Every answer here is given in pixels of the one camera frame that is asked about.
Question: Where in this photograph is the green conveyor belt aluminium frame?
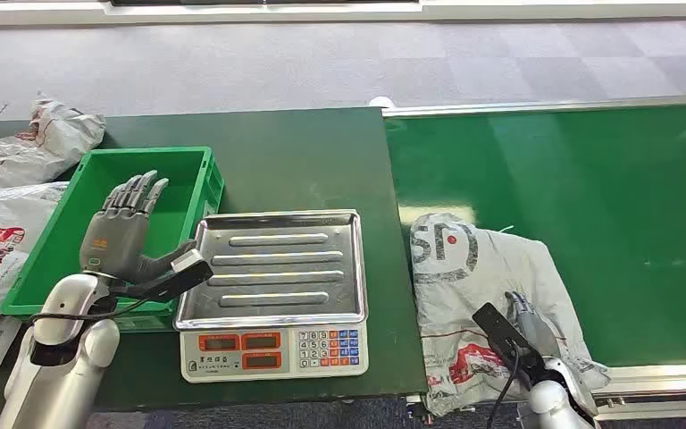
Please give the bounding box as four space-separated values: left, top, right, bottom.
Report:
381 94 686 422

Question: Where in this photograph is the large white bag red print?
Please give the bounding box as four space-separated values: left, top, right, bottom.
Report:
0 181 71 332

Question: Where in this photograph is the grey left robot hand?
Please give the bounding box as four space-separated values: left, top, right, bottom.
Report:
78 170 197 284

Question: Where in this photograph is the green plastic basket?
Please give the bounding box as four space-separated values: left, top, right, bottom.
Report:
0 147 226 332

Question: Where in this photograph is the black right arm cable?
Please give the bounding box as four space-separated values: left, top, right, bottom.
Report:
484 349 522 429

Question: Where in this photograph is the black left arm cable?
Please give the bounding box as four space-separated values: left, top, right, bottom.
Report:
29 294 150 328

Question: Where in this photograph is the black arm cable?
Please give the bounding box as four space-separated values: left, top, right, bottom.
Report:
29 294 150 328
484 349 522 429

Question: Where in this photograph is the white electronic scale steel tray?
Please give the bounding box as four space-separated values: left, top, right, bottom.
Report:
172 208 371 384

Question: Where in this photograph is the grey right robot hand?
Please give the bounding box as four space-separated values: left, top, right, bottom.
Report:
504 290 563 360

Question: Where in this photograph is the grey courier bag black logo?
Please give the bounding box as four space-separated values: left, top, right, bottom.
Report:
409 213 612 418

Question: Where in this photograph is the crumpled grey courier bag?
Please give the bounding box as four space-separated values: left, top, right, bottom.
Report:
0 93 107 192

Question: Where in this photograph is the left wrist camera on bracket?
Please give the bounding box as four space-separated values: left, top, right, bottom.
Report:
111 248 214 303

